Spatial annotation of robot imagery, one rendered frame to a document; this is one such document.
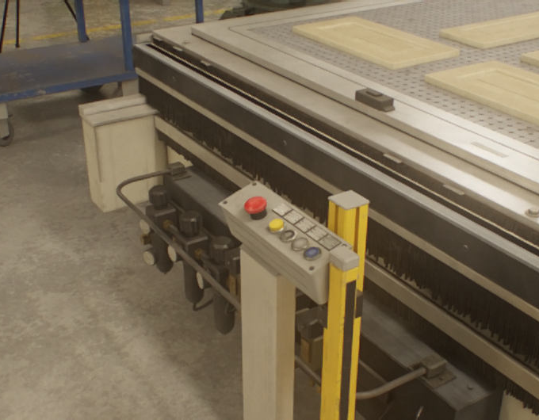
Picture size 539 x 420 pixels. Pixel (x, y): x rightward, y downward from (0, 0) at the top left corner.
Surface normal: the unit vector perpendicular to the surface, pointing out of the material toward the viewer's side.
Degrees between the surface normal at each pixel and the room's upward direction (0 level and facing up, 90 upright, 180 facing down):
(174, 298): 0
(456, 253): 90
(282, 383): 90
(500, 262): 90
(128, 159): 90
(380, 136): 0
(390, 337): 0
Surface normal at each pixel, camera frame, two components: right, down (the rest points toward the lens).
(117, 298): 0.00, -0.89
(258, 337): -0.84, 0.25
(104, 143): 0.54, 0.39
